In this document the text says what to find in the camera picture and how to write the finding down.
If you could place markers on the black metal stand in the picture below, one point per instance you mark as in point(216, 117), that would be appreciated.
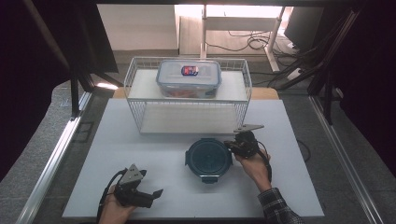
point(327, 93)
point(74, 93)

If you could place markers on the aluminium rail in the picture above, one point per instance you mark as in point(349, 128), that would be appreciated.
point(342, 155)
point(53, 168)

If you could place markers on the white desk frame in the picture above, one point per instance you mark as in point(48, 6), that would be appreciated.
point(239, 23)

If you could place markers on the clear rectangular food container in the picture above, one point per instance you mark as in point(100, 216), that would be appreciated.
point(186, 81)

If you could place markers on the dark monitor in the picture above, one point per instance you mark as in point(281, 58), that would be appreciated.
point(303, 28)

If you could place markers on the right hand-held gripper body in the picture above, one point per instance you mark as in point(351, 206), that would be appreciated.
point(247, 144)

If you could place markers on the round dark food container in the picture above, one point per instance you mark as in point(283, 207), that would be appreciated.
point(208, 158)

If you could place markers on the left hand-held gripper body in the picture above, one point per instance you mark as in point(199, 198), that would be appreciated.
point(132, 193)

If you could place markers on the person's left hand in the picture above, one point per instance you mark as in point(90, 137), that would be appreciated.
point(113, 211)

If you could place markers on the wooden table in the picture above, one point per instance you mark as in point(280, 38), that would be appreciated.
point(264, 93)

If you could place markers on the person's right hand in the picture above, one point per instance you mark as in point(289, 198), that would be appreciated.
point(257, 169)

